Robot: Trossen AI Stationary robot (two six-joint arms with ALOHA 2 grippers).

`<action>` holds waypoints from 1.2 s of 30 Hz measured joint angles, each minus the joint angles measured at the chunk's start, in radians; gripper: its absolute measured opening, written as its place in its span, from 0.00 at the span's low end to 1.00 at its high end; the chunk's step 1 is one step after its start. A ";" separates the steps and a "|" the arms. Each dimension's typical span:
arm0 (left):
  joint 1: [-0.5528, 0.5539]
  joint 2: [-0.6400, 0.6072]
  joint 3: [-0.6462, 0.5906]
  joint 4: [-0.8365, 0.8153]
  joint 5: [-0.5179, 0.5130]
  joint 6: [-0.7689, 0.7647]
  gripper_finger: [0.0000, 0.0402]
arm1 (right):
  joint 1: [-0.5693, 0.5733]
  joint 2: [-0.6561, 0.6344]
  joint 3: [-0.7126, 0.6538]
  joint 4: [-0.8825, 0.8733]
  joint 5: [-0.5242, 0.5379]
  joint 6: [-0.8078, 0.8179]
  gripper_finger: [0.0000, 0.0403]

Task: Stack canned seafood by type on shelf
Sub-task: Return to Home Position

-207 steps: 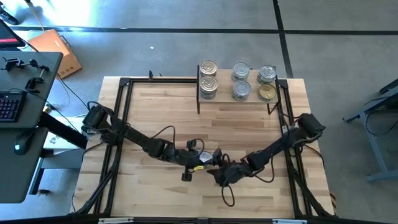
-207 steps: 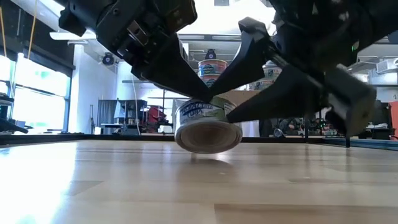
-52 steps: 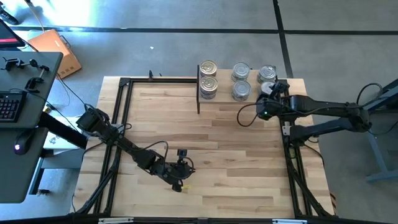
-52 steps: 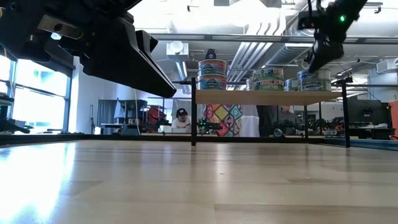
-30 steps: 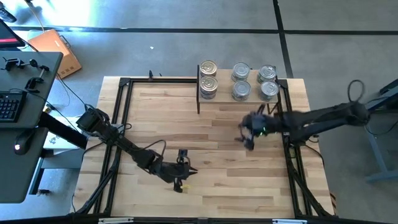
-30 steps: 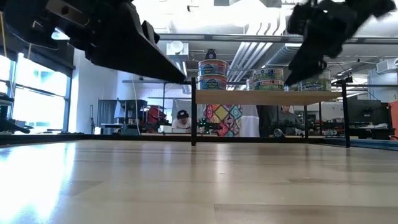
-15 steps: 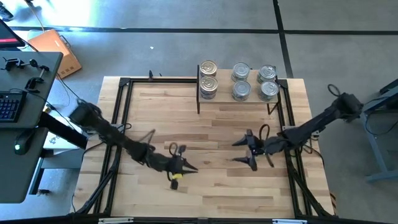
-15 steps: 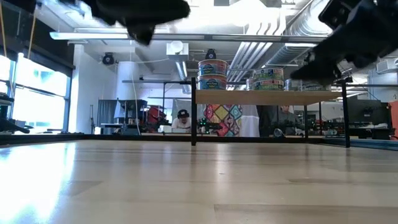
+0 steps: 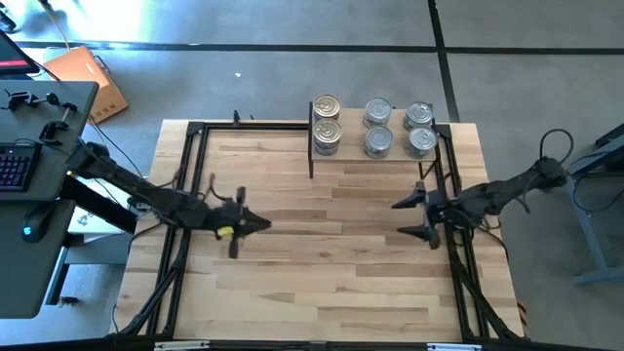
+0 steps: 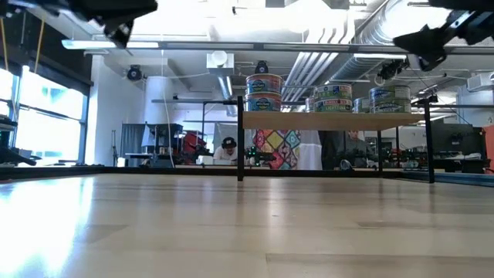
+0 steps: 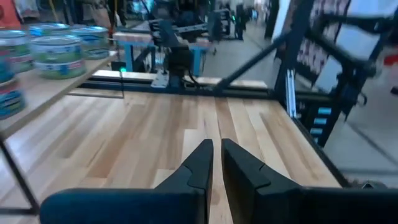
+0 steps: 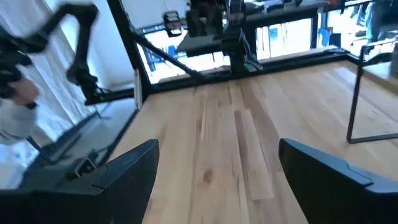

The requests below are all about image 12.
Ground white backdrop sheet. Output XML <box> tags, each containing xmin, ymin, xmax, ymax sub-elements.
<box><xmin>0</xmin><ymin>0</ymin><xmax>137</xmax><ymax>150</ymax></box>

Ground wooden shelf with black legs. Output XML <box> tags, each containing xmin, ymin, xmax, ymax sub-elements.
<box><xmin>346</xmin><ymin>43</ymin><xmax>398</xmax><ymax>144</ymax></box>

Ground person's hand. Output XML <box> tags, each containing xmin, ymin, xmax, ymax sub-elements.
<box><xmin>6</xmin><ymin>77</ymin><xmax>40</xmax><ymax>108</ymax></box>

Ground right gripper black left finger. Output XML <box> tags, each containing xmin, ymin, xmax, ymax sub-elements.
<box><xmin>0</xmin><ymin>138</ymin><xmax>160</xmax><ymax>224</ymax></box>

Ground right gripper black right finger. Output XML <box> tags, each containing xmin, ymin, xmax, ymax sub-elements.
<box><xmin>278</xmin><ymin>138</ymin><xmax>398</xmax><ymax>224</ymax></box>

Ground person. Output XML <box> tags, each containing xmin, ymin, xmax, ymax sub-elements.
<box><xmin>365</xmin><ymin>0</ymin><xmax>398</xmax><ymax>47</ymax></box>

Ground black silver-rimmed camera box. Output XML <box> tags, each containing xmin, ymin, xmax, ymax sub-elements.
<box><xmin>73</xmin><ymin>156</ymin><xmax>98</xmax><ymax>180</ymax></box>

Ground person's forearm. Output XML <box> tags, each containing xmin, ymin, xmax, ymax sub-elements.
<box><xmin>0</xmin><ymin>99</ymin><xmax>39</xmax><ymax>146</ymax></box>

